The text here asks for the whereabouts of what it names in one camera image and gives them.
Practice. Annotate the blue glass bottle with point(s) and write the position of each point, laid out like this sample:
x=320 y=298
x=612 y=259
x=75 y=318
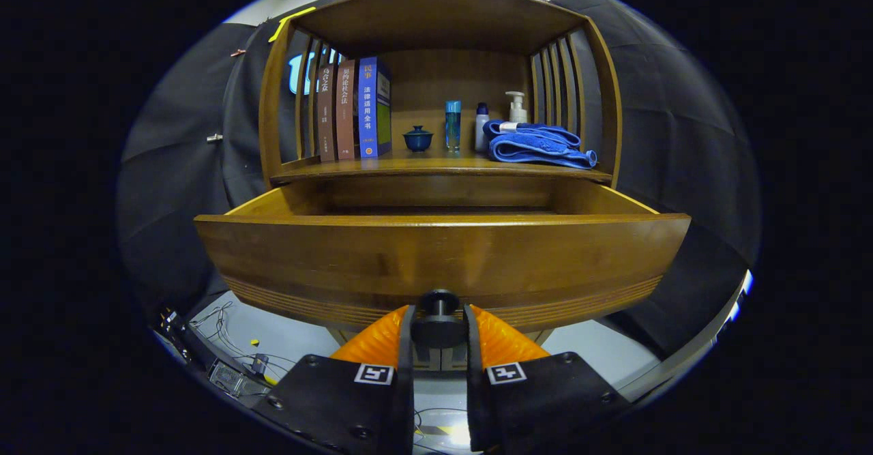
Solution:
x=453 y=127

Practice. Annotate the silver electronic box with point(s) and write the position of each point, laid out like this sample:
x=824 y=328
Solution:
x=235 y=378

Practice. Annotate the wooden countertop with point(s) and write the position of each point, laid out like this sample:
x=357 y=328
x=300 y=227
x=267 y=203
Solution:
x=436 y=166

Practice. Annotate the dark brown book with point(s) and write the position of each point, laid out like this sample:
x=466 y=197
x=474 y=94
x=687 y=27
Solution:
x=327 y=114

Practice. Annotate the reddish brown book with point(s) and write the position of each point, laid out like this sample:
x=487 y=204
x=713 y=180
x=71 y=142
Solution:
x=346 y=110

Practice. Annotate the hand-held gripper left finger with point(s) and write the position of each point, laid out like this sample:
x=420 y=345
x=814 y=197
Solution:
x=341 y=400

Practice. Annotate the wooden cabinet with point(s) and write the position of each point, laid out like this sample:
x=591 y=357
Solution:
x=443 y=80

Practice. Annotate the folded blue towel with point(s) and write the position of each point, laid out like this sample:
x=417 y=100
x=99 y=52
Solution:
x=539 y=148

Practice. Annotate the wooden drawer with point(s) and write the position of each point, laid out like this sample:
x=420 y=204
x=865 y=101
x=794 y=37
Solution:
x=436 y=257

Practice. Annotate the white pump bottle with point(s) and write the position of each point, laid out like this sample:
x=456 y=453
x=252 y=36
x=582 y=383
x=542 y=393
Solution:
x=517 y=110

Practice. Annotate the white bottle dark cap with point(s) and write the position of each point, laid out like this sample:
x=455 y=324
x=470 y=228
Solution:
x=481 y=131

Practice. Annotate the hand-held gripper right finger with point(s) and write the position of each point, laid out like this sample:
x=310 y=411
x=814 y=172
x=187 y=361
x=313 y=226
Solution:
x=545 y=397

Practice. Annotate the blue lidded teacup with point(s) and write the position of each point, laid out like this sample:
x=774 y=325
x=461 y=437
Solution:
x=417 y=141

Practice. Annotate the blue book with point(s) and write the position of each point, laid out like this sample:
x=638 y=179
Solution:
x=368 y=107

